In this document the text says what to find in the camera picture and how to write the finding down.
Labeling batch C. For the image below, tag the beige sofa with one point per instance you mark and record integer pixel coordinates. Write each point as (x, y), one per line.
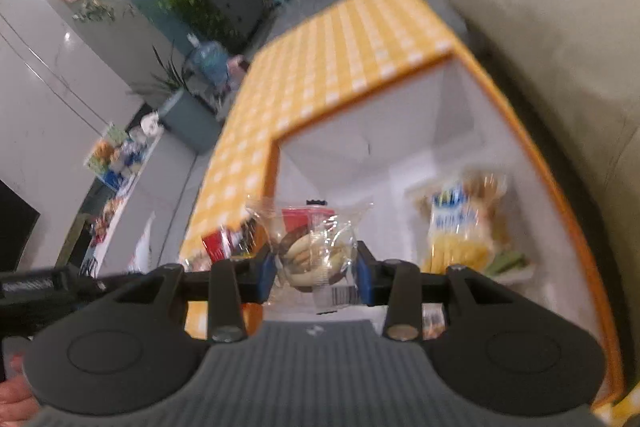
(550, 32)

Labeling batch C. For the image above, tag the white low cabinet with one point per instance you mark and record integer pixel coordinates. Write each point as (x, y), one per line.
(115, 217)

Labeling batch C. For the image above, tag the grey drawer cabinet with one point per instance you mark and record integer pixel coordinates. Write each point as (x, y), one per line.
(237, 2)

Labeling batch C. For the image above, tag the pink heater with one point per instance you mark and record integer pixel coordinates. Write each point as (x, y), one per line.
(236, 68)

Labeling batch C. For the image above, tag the red snack packet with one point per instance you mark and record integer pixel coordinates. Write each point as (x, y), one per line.
(220, 243)

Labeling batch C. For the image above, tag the clear nut date packet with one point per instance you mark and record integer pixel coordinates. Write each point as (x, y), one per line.
(310, 252)

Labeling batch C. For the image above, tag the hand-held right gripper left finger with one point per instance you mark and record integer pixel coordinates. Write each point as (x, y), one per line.
(267, 277)

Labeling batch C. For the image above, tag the yellow checked tablecloth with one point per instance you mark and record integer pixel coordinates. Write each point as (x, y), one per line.
(320, 57)

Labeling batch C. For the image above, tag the grey trash bin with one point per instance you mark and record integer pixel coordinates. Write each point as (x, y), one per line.
(192, 122)

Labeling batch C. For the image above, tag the blue water jug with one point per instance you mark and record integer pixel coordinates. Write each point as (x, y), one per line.
(210, 59)

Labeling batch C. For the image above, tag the person's left hand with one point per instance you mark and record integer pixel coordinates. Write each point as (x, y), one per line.
(15, 392)

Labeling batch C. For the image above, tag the orange cardboard box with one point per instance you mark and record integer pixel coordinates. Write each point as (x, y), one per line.
(400, 132)

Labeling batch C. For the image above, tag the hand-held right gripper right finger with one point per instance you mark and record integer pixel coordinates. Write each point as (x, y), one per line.
(364, 274)

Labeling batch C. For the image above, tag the white blue fries packet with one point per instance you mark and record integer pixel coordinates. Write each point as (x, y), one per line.
(460, 227)

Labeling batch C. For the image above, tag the white round printed object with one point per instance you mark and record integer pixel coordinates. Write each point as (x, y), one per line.
(151, 123)

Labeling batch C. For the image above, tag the long leaf potted plant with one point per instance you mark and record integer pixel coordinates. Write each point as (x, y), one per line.
(167, 74)

